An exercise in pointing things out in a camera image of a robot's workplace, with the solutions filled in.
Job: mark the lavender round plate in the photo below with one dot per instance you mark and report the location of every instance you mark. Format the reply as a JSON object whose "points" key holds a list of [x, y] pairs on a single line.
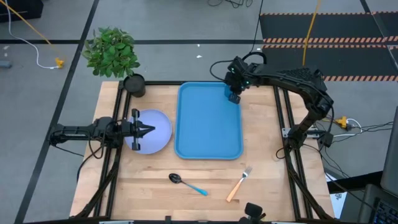
{"points": [[158, 137]]}

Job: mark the grey desk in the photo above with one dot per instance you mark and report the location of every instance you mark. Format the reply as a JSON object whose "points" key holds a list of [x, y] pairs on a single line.
{"points": [[365, 199]]}

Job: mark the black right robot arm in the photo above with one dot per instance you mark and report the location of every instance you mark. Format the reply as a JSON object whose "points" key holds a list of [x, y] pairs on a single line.
{"points": [[292, 79]]}

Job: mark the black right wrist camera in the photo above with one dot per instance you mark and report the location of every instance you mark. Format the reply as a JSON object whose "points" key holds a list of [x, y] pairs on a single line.
{"points": [[230, 79]]}

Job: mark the black clamp mount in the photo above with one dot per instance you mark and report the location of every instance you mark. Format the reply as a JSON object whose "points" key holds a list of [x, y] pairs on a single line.
{"points": [[254, 211]]}

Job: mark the yellow power connector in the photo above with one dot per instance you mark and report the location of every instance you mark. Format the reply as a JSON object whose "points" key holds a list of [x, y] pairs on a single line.
{"points": [[342, 122]]}

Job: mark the green leafy plant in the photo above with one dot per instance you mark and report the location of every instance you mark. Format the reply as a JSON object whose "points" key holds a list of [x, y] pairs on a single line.
{"points": [[110, 53]]}

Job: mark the white printed paper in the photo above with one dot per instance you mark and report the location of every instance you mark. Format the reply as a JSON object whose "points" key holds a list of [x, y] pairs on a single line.
{"points": [[339, 202]]}

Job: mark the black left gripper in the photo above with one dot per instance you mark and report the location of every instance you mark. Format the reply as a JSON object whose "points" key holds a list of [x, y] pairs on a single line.
{"points": [[136, 113]]}

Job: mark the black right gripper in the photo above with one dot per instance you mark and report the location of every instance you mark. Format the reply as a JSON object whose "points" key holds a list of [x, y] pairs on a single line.
{"points": [[239, 77]]}

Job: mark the black floor box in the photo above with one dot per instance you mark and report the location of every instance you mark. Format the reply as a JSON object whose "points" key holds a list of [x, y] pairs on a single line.
{"points": [[18, 9]]}

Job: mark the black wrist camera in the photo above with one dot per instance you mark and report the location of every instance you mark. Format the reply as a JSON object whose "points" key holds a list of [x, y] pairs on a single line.
{"points": [[230, 79], [127, 128]]}

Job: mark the black aluminium table frame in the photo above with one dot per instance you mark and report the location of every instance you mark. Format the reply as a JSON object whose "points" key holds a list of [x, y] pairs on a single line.
{"points": [[161, 83]]}

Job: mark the grey side table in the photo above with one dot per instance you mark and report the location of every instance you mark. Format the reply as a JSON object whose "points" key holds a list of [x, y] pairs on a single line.
{"points": [[391, 155]]}

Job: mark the black hazard-striped floor mat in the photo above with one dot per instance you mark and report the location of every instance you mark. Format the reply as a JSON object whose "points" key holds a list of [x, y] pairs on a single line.
{"points": [[317, 27], [286, 60]]}

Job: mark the blue plastic tray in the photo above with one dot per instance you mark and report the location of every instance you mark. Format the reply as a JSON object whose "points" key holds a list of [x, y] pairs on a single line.
{"points": [[205, 124]]}

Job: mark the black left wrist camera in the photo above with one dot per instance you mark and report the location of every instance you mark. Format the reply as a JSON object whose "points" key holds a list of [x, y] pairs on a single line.
{"points": [[127, 128]]}

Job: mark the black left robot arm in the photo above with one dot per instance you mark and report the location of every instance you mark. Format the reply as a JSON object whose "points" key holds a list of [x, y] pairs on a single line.
{"points": [[77, 130]]}

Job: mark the black keyboard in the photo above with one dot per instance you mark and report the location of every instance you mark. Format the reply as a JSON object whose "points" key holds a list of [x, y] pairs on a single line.
{"points": [[387, 213]]}

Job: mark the black plant pot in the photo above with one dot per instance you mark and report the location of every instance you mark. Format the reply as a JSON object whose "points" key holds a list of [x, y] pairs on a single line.
{"points": [[134, 85]]}

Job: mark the silver aluminium bracket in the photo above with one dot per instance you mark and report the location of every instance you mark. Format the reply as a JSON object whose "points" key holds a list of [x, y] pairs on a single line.
{"points": [[285, 132]]}

